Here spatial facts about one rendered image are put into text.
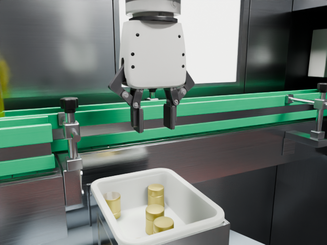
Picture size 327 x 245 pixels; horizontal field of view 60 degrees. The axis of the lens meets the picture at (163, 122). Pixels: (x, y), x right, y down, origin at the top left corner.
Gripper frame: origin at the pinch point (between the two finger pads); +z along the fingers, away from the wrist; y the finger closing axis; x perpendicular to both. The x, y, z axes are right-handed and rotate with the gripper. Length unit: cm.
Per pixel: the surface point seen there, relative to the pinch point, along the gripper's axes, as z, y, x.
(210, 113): 4.2, -23.7, -18.7
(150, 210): 16.4, 0.9, 0.1
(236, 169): 20.6, -31.8, -17.1
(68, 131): 2.3, 12.9, -5.7
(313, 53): -12, -83, -37
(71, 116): -0.1, 12.3, -6.3
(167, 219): 16.4, -0.6, 4.0
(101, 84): -2.7, 1.0, -34.3
